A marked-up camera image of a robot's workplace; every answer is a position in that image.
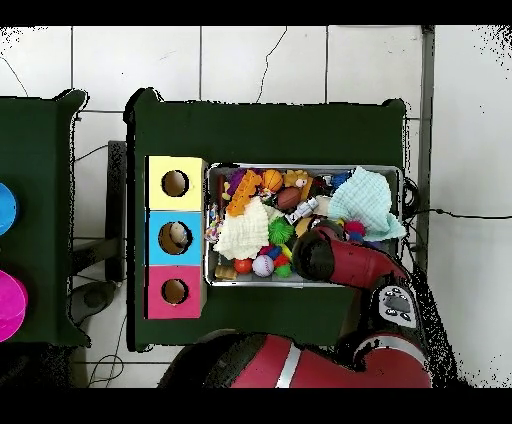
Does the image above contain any mint green knitted cloth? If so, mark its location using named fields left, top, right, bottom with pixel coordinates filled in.
left=326, top=165, right=408, bottom=242

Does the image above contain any shallow silver mesh bin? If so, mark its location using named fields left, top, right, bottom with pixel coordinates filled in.
left=204, top=162, right=402, bottom=288

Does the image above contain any wooden box with three holes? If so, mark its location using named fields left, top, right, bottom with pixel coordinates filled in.
left=144, top=155, right=209, bottom=320

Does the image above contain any orange ridged plastic toy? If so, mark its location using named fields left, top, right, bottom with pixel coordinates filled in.
left=225, top=169, right=263, bottom=218

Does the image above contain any cream knitted cloth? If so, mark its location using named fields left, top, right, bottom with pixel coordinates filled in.
left=212, top=196, right=271, bottom=261

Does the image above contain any brown toy football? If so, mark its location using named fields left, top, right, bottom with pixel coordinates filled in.
left=275, top=186, right=303, bottom=212

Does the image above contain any orange toy basketball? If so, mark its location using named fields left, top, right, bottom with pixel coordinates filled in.
left=261, top=168, right=285, bottom=193

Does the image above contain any grey plastic toy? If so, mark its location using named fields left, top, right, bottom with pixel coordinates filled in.
left=284, top=197, right=320, bottom=226

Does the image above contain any brown plush bear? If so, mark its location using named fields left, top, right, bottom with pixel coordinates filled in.
left=282, top=169, right=310, bottom=189

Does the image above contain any white toy baseball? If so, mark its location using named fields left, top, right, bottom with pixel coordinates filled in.
left=251, top=254, right=276, bottom=278

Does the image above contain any black upright panel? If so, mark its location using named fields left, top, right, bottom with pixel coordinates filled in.
left=104, top=139, right=128, bottom=283

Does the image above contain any blue round disc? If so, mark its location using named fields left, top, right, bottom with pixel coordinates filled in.
left=0, top=181, right=20, bottom=237

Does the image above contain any magenta round disc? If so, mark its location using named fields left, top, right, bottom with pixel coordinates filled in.
left=0, top=269, right=29, bottom=343

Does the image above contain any green stringy puffer ball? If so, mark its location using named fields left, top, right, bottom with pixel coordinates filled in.
left=267, top=215, right=296, bottom=246

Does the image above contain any thin black cable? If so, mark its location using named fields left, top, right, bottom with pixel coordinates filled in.
left=403, top=206, right=512, bottom=221

